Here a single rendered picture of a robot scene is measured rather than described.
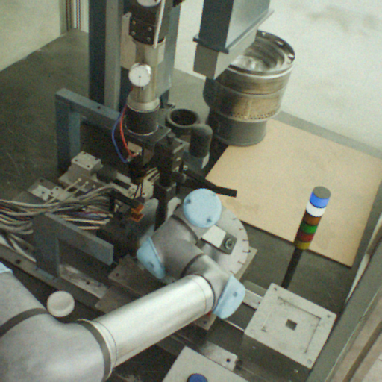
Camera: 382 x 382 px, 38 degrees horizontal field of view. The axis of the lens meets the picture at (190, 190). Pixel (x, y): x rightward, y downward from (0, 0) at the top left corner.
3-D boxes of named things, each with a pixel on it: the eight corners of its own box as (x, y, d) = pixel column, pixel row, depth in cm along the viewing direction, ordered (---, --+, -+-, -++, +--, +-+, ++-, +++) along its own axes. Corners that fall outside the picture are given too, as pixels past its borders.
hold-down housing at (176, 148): (177, 199, 139) (187, 135, 125) (165, 208, 136) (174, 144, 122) (160, 188, 141) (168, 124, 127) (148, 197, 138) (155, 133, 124)
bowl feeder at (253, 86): (285, 126, 224) (309, 45, 199) (254, 166, 203) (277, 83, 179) (217, 98, 232) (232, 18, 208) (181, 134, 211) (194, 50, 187)
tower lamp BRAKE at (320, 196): (330, 199, 138) (333, 190, 136) (324, 210, 135) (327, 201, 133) (312, 192, 139) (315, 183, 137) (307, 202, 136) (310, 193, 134)
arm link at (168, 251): (168, 283, 102) (208, 240, 105) (128, 247, 107) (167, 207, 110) (177, 296, 109) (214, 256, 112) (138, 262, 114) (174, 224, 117)
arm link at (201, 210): (172, 207, 107) (202, 177, 109) (168, 218, 117) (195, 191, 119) (202, 236, 106) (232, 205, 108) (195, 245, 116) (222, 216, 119)
